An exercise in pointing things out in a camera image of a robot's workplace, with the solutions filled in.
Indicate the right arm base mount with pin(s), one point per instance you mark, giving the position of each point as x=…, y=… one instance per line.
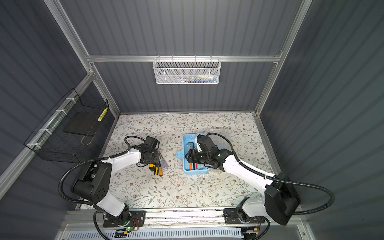
x=235, y=216

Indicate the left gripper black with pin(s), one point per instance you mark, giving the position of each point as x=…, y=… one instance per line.
x=156, y=157

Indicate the white perforated cable duct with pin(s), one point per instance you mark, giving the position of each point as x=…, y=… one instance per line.
x=174, y=234

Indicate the blue plastic tool box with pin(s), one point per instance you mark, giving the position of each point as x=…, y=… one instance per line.
x=201, y=170

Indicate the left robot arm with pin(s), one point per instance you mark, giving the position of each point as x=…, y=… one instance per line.
x=93, y=181

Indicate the yellow marker in basket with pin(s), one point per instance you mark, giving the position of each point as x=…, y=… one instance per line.
x=102, y=115

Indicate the black wire basket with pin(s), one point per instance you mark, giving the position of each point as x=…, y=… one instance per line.
x=50, y=143

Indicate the yellow black ratchet screwdriver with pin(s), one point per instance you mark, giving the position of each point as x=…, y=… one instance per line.
x=153, y=167

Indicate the black foam pad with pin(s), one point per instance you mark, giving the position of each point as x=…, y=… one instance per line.
x=84, y=124

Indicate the white wire mesh basket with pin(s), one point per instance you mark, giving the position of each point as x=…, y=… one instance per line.
x=166, y=73

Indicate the items in white basket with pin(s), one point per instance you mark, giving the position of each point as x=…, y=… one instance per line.
x=204, y=78

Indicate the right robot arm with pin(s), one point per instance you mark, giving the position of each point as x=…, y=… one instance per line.
x=280, y=199

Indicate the aluminium front rail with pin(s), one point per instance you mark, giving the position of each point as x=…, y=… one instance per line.
x=158, y=219

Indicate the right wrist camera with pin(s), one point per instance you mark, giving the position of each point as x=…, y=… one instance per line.
x=200, y=140

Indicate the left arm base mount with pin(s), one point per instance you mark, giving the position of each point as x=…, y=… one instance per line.
x=125, y=219

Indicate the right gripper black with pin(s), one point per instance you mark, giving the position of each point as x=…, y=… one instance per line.
x=192, y=156

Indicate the small yellow black screwdriver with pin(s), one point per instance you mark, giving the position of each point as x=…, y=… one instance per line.
x=158, y=171

